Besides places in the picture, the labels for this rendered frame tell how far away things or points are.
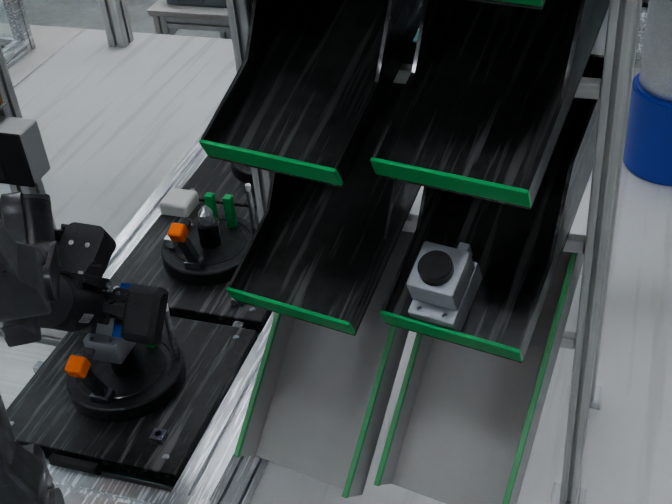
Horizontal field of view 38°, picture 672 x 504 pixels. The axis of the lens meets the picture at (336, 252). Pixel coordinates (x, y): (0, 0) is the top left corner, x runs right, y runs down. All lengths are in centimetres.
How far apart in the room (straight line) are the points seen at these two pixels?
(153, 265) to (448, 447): 56
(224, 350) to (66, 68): 117
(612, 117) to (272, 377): 44
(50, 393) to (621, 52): 76
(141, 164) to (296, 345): 86
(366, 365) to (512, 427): 16
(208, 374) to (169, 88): 101
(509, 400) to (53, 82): 147
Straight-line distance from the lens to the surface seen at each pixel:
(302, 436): 103
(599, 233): 91
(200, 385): 117
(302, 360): 103
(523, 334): 83
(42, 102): 212
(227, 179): 152
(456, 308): 83
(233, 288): 91
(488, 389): 98
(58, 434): 116
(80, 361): 109
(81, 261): 104
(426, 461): 100
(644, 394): 130
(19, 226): 98
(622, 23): 80
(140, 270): 136
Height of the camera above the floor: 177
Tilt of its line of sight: 37 degrees down
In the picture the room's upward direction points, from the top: 5 degrees counter-clockwise
